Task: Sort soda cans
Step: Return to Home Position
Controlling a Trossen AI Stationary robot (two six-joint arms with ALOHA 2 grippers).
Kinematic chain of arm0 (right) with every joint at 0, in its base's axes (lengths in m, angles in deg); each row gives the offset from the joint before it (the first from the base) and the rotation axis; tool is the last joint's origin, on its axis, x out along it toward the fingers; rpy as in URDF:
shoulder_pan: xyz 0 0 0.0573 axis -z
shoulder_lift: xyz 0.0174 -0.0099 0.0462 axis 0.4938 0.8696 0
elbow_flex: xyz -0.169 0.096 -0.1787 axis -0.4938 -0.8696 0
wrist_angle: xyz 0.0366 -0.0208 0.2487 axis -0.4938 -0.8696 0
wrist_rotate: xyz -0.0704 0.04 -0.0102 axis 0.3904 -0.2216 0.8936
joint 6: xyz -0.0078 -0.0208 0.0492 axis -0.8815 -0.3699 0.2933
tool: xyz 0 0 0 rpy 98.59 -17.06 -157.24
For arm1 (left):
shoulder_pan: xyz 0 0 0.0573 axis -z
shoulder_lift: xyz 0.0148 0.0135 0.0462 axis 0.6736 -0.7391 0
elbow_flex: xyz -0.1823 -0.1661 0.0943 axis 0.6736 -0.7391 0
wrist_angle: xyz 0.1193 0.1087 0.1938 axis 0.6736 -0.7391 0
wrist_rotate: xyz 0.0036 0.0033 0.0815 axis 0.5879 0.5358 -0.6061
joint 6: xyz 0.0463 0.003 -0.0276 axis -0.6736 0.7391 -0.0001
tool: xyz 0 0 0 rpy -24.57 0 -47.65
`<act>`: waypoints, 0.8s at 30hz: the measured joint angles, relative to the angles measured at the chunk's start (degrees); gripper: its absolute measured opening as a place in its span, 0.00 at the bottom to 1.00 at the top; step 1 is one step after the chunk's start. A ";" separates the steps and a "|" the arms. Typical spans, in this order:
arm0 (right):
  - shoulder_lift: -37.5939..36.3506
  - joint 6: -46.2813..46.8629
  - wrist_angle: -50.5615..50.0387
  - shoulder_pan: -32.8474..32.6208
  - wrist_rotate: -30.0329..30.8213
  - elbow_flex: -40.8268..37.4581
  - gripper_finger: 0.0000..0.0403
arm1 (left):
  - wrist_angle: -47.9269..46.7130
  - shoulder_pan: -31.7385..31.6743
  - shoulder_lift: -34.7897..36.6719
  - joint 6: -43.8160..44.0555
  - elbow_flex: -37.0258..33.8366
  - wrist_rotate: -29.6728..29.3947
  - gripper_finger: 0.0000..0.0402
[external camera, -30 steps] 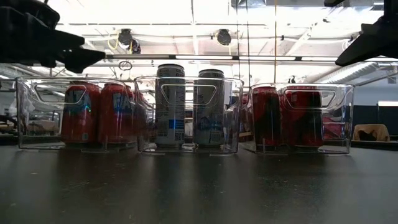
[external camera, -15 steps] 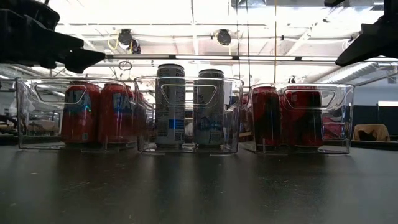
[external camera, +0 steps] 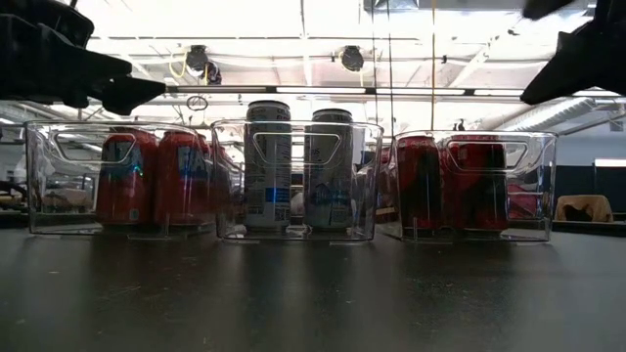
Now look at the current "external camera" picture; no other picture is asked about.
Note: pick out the ceiling light rail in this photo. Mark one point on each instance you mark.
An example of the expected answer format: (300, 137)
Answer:
(318, 90)

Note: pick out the dark partition wall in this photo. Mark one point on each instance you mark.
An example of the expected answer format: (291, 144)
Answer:
(574, 181)

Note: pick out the silver ceiling duct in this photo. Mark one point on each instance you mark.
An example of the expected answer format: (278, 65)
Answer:
(552, 115)

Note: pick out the tan chair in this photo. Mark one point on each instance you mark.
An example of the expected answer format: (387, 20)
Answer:
(592, 203)

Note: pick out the white Celsius can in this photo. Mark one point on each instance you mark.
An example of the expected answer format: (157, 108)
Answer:
(268, 186)
(328, 195)

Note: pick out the dented red Coca-Cola can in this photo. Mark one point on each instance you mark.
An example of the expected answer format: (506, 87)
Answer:
(477, 195)

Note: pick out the clear plastic bin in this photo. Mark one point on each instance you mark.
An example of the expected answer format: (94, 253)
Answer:
(63, 205)
(538, 205)
(362, 195)

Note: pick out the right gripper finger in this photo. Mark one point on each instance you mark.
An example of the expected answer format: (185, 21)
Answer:
(545, 7)
(567, 68)

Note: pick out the black table frame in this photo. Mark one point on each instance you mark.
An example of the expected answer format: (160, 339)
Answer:
(587, 227)

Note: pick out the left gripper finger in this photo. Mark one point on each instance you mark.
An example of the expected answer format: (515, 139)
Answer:
(93, 66)
(132, 95)

